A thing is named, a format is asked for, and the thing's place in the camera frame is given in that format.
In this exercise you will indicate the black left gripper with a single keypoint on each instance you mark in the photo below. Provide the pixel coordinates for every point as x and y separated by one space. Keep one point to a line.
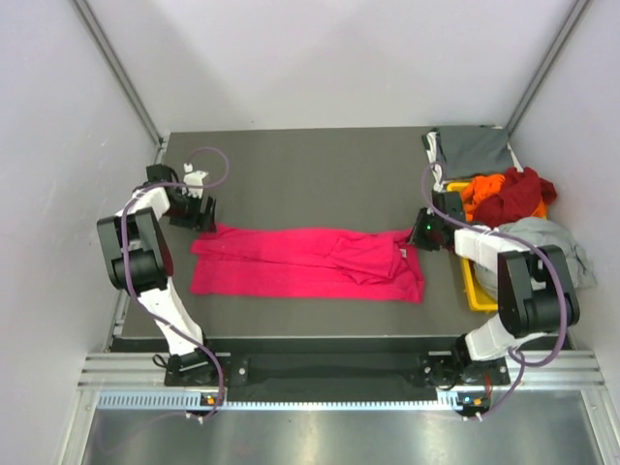
193 221

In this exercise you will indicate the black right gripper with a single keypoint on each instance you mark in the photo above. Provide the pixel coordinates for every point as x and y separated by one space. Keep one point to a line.
417 237

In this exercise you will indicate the pink t shirt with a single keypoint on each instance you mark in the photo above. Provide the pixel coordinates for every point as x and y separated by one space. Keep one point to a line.
308 263

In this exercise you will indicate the light grey t shirt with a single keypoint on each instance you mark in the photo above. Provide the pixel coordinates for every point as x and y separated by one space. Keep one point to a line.
542 232

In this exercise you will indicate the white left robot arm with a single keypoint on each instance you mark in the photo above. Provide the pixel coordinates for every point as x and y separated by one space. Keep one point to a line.
139 262

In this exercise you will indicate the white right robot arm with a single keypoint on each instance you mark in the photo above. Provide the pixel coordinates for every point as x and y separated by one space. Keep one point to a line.
536 298

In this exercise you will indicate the orange t shirt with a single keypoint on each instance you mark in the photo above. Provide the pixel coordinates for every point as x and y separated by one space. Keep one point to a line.
482 189

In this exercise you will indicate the folded dark grey t shirt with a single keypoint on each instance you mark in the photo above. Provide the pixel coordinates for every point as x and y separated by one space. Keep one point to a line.
477 152

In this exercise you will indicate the yellow plastic bin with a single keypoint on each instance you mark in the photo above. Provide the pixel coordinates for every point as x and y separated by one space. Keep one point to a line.
477 297

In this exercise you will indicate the dark red t shirt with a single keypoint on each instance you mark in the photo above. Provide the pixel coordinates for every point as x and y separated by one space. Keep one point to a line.
518 194

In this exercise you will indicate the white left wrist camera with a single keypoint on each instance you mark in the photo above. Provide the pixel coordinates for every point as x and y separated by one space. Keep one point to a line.
194 181

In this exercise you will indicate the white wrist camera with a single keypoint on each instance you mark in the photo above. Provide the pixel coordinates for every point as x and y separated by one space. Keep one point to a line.
194 181
437 171

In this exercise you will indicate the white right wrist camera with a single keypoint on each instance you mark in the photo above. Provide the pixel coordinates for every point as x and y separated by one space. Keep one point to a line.
437 171

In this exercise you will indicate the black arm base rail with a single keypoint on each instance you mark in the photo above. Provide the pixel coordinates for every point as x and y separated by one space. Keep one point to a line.
343 368

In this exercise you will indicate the aluminium frame rail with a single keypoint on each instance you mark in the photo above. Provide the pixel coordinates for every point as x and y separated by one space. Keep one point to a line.
570 370

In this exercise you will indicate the slotted grey cable duct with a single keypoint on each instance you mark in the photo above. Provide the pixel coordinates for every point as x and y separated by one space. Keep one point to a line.
202 402

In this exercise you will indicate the left aluminium corner post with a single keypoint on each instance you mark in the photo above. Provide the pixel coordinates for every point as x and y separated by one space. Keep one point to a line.
96 31

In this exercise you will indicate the aluminium corner post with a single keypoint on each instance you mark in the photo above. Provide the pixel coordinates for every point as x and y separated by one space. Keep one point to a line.
96 31
576 13

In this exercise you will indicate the right aluminium corner post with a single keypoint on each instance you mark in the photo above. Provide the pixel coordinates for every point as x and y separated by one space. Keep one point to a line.
576 13

